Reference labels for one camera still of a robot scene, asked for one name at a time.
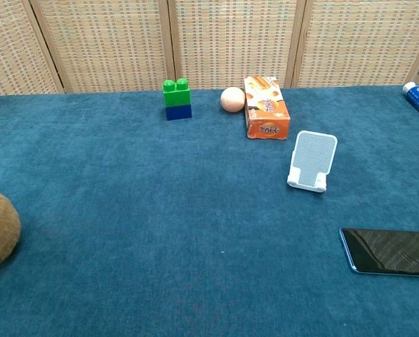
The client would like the woven folding screen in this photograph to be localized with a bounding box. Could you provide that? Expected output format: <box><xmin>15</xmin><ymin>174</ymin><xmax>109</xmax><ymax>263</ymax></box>
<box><xmin>0</xmin><ymin>0</ymin><xmax>419</xmax><ymax>98</ymax></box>

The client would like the orange snack box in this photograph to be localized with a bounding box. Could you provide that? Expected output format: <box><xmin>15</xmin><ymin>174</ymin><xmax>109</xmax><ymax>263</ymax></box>
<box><xmin>244</xmin><ymin>75</ymin><xmax>291</xmax><ymax>141</ymax></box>

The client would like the blue toy building block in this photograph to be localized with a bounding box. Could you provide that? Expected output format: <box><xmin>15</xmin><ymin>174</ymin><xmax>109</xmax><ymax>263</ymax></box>
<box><xmin>165</xmin><ymin>103</ymin><xmax>193</xmax><ymax>121</ymax></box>

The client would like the peach coloured ball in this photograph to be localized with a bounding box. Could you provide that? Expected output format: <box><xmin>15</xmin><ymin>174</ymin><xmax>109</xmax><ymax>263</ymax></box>
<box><xmin>220</xmin><ymin>86</ymin><xmax>246</xmax><ymax>113</ymax></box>

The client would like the blue table cloth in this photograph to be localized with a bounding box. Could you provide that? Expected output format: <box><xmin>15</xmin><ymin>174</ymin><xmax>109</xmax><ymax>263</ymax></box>
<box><xmin>0</xmin><ymin>83</ymin><xmax>419</xmax><ymax>337</ymax></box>

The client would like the black smartphone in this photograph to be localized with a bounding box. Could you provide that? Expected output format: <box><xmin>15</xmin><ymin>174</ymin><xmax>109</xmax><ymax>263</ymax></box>
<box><xmin>339</xmin><ymin>227</ymin><xmax>419</xmax><ymax>279</ymax></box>

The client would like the green toy building block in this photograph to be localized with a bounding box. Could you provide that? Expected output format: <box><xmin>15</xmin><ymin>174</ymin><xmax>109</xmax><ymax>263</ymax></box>
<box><xmin>161</xmin><ymin>77</ymin><xmax>192</xmax><ymax>107</ymax></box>

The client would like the white phone stand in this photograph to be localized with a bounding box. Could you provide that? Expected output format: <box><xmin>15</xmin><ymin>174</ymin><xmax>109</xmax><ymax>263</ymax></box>
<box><xmin>286</xmin><ymin>130</ymin><xmax>338</xmax><ymax>194</ymax></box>

